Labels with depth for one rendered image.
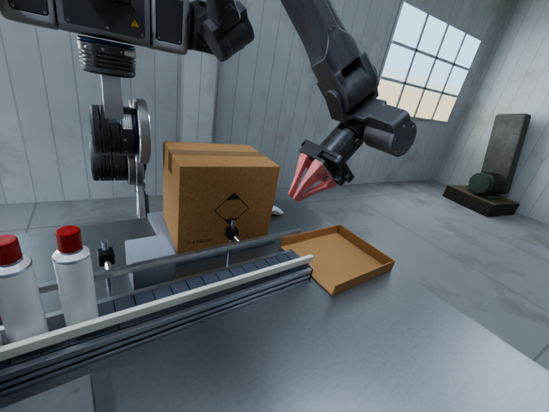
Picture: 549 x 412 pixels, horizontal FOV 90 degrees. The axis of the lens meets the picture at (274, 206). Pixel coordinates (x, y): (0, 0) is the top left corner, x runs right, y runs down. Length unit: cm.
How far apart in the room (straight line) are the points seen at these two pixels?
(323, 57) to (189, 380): 60
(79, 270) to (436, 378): 74
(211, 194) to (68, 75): 229
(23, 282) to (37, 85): 249
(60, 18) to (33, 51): 205
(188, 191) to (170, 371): 41
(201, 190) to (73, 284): 36
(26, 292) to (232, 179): 49
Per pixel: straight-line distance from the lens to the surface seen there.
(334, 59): 47
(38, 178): 317
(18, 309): 60
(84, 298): 60
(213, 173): 76
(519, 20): 676
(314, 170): 47
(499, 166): 595
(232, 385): 62
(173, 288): 71
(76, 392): 59
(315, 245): 103
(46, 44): 293
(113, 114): 93
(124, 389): 63
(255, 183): 83
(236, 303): 72
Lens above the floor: 136
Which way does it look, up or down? 25 degrees down
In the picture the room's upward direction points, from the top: 11 degrees clockwise
